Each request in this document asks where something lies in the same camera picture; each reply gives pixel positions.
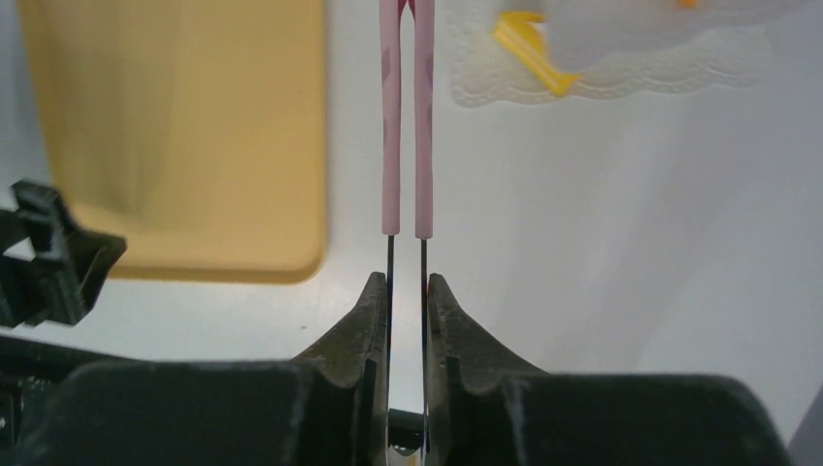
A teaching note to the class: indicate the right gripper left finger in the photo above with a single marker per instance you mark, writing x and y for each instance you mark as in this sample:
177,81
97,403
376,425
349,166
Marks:
324,406

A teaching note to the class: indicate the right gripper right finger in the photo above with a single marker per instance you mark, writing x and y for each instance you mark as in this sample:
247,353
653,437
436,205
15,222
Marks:
489,406

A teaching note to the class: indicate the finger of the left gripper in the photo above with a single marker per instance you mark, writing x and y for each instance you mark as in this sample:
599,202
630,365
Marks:
52,269

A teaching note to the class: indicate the yellow serving tray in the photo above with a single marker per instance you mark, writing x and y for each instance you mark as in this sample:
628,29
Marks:
196,130

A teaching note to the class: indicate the yellow cream cake slice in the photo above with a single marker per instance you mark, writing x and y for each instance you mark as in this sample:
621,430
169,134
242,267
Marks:
524,35

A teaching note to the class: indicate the white three tier stand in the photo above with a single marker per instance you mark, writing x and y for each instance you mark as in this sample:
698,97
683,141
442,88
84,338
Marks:
617,47

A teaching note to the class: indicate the pink handled metal tongs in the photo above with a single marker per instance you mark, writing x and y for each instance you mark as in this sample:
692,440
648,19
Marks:
423,16

